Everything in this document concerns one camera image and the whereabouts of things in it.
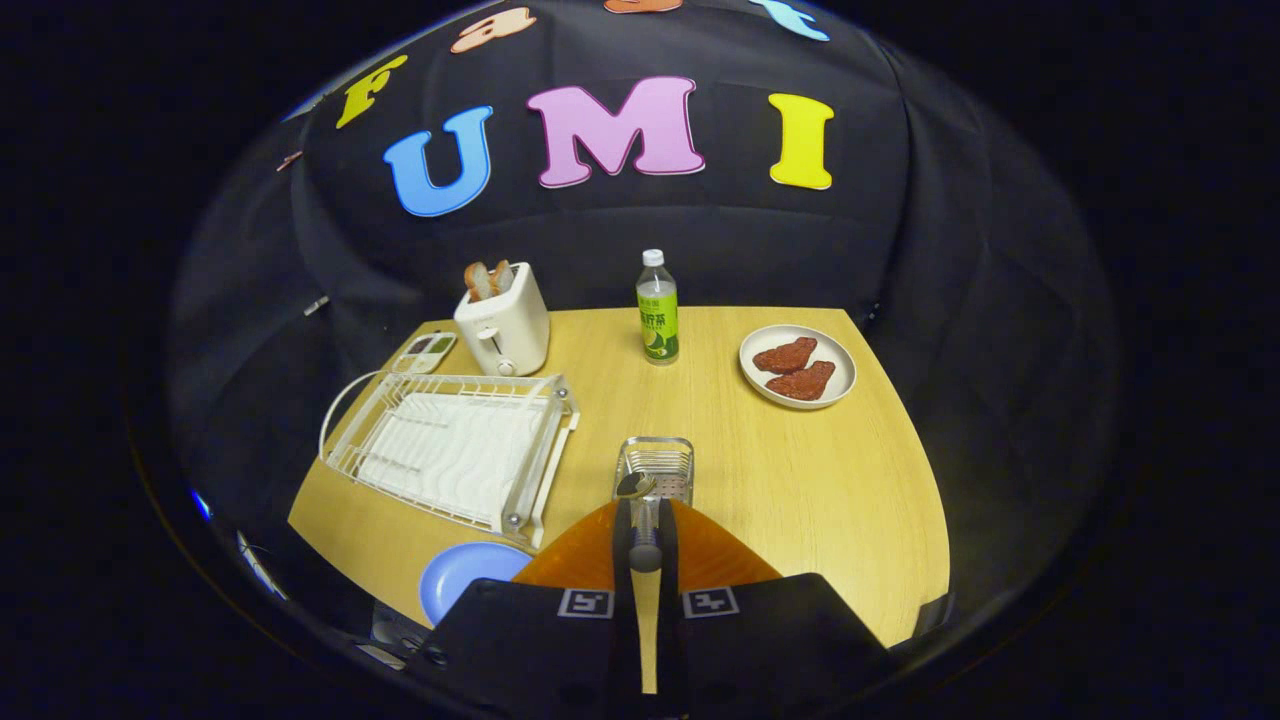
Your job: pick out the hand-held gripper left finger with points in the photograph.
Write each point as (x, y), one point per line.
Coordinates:
(622, 600)

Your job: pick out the copper clip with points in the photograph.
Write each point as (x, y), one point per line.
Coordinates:
(289, 160)

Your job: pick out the brown meat piece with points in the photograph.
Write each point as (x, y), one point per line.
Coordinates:
(785, 355)
(802, 382)

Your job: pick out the toasted bread slice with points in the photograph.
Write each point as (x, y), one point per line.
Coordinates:
(500, 276)
(478, 282)

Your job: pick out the green tea bottle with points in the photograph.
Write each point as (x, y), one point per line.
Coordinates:
(657, 320)

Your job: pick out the white plate with meat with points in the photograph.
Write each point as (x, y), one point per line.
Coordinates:
(845, 375)

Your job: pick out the black backdrop cloth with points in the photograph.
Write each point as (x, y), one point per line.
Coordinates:
(720, 250)

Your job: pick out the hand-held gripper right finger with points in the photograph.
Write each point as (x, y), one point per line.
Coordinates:
(668, 600)

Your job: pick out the light blue plate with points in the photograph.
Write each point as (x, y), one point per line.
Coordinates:
(460, 580)

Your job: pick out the divided white snack tray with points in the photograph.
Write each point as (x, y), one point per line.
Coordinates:
(425, 352)

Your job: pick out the silver clip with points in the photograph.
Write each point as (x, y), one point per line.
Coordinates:
(316, 305)

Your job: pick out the white toaster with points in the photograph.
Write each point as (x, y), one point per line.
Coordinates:
(510, 330)

